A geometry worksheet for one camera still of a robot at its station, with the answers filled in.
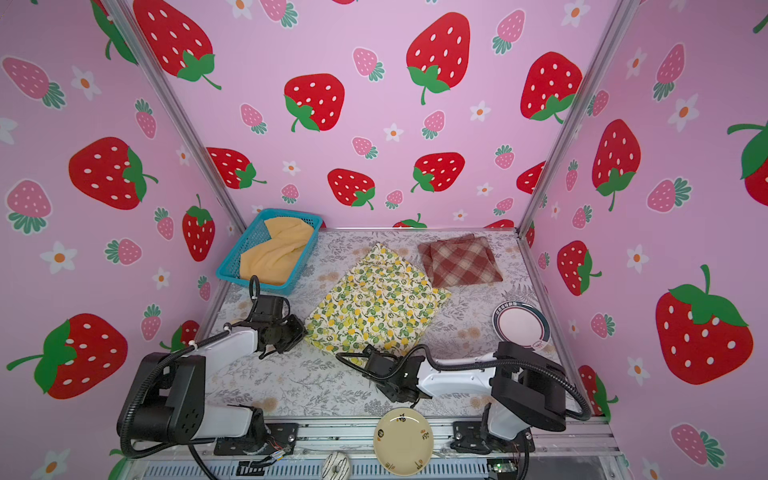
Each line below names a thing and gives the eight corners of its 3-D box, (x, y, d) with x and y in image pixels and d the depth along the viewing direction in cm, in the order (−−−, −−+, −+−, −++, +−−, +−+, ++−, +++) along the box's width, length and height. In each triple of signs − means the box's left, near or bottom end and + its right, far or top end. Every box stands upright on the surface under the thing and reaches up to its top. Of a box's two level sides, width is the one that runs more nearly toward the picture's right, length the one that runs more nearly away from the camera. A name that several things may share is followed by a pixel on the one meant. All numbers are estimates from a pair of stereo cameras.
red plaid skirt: (433, 292, 105) (434, 285, 102) (419, 248, 118) (419, 242, 115) (501, 280, 108) (504, 274, 105) (479, 239, 121) (482, 232, 118)
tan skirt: (241, 288, 105) (232, 276, 100) (264, 230, 124) (258, 217, 118) (298, 288, 105) (293, 276, 100) (313, 230, 124) (309, 217, 118)
